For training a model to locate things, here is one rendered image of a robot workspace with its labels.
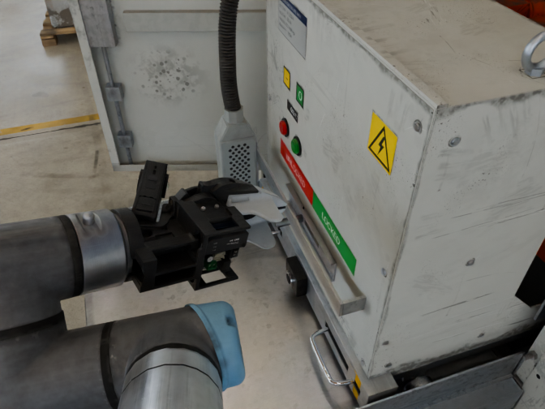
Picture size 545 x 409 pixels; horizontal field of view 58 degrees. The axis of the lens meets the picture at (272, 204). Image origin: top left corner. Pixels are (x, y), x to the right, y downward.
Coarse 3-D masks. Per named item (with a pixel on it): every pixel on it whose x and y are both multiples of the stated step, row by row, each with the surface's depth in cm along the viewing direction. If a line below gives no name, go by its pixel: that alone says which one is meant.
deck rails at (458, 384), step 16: (128, 208) 105; (160, 208) 107; (464, 368) 84; (480, 368) 77; (496, 368) 80; (512, 368) 82; (432, 384) 75; (448, 384) 77; (464, 384) 79; (480, 384) 82; (384, 400) 73; (400, 400) 75; (416, 400) 77; (432, 400) 79
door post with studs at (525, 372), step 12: (540, 336) 76; (540, 348) 76; (528, 360) 80; (540, 360) 76; (516, 372) 83; (528, 372) 80; (540, 372) 77; (528, 384) 80; (540, 384) 77; (528, 396) 81; (540, 396) 78; (516, 408) 84; (528, 408) 81; (540, 408) 79
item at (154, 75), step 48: (96, 0) 98; (144, 0) 101; (192, 0) 101; (240, 0) 101; (96, 48) 108; (144, 48) 108; (192, 48) 108; (240, 48) 108; (96, 96) 112; (144, 96) 115; (192, 96) 116; (240, 96) 116; (144, 144) 125; (192, 144) 125
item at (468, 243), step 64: (320, 0) 63; (384, 0) 64; (448, 0) 64; (384, 64) 50; (448, 64) 50; (512, 64) 50; (448, 128) 46; (512, 128) 48; (448, 192) 52; (512, 192) 55; (448, 256) 60; (512, 256) 65; (384, 320) 65; (448, 320) 71; (512, 320) 78
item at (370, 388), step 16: (272, 224) 107; (288, 240) 98; (288, 256) 100; (304, 256) 93; (320, 288) 87; (320, 304) 86; (320, 320) 88; (336, 320) 82; (336, 336) 81; (336, 352) 83; (352, 352) 78; (368, 384) 74; (384, 384) 74; (368, 400) 73
